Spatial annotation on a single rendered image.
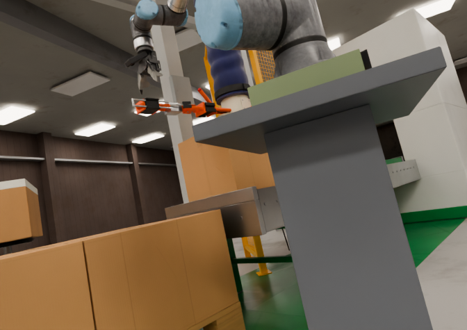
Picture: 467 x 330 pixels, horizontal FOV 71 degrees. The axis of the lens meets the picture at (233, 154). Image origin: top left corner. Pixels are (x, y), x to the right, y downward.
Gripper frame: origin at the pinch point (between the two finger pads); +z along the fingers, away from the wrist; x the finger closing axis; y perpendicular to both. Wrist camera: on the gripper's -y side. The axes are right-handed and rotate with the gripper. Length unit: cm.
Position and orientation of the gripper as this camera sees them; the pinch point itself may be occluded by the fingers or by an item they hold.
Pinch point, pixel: (147, 88)
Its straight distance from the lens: 161.9
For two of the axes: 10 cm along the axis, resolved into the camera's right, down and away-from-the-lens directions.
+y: 7.0, -0.5, 7.1
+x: -6.8, 2.5, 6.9
